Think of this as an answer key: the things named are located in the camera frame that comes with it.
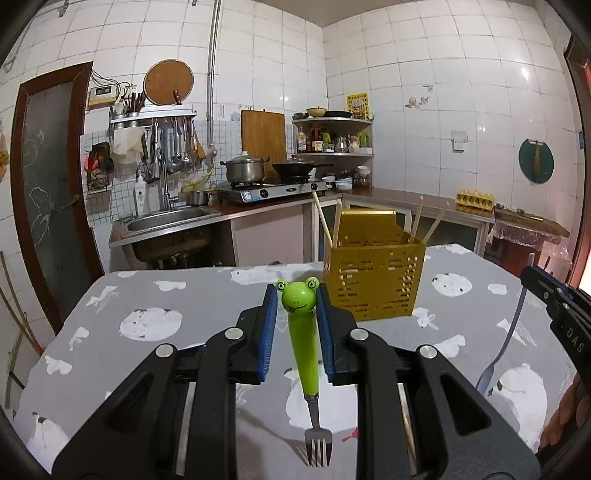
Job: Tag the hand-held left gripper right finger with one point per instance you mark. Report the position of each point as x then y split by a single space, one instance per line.
325 332

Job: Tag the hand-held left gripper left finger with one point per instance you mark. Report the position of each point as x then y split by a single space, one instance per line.
268 332

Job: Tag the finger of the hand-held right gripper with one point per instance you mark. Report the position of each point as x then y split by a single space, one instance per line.
538 286
572 295

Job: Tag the blue spoon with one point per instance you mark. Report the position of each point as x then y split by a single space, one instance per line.
508 332

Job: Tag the yellow perforated utensil holder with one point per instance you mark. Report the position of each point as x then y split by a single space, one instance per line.
374 277

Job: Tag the row of hanging kitchen utensils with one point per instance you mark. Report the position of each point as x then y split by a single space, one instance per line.
175 152

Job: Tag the person's right hand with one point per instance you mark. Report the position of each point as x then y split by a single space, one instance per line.
561 415

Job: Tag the plastic covered side table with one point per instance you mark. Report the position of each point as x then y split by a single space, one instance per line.
517 230

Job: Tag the grey polar bear tablecloth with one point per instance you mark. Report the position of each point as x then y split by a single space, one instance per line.
184 332

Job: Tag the kitchen counter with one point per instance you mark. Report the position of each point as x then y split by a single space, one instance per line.
272 230

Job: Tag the yellow egg carton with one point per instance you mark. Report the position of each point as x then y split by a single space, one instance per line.
475 197

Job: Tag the gas stove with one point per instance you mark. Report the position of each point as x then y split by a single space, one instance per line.
272 191

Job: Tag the white bowl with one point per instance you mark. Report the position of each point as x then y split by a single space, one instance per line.
344 184

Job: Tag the steel sink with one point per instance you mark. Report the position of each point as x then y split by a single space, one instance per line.
171 219

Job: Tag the small steel pot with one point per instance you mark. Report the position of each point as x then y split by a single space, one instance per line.
198 198

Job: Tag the glass jar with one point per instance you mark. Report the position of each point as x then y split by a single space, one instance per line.
364 177

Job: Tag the steel cooking pot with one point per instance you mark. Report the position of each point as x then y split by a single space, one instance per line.
244 170

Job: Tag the black wok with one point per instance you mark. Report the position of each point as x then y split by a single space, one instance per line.
298 168

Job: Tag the metal faucet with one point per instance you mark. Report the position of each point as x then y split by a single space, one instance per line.
165 194

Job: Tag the white soap bottle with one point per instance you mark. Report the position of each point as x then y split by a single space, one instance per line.
140 198

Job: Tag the row of condiment bottles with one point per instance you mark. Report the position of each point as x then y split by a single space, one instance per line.
316 141

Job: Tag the rectangular wooden cutting board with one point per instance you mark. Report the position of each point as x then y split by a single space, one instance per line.
263 134

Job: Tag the metal corner shelf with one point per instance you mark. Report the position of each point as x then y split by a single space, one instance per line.
337 121

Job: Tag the black shallow pan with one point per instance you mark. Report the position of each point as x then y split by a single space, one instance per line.
339 114

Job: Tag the beige bowl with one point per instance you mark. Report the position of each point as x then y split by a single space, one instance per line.
316 112

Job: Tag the white hanging cloth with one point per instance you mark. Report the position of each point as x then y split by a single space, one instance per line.
127 147

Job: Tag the red black hanging bag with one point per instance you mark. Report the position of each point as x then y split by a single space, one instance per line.
99 159

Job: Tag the wooden stick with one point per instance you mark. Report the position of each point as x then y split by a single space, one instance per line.
23 323
16 300

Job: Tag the brown frosted glass door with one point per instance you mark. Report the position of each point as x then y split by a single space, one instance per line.
51 184

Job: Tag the round wooden board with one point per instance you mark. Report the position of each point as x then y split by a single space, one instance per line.
168 83

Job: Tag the orange plastic bag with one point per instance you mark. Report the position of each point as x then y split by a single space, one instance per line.
3 152

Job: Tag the green round wall board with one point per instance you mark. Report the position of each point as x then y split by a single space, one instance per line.
526 161

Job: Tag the white wall socket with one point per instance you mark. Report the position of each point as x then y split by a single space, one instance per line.
459 141

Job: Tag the yellow wall poster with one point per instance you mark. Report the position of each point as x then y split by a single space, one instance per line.
358 106

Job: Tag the metal wall rack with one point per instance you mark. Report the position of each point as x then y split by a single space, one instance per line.
157 113

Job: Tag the beige wall box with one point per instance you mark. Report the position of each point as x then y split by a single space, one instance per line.
102 94

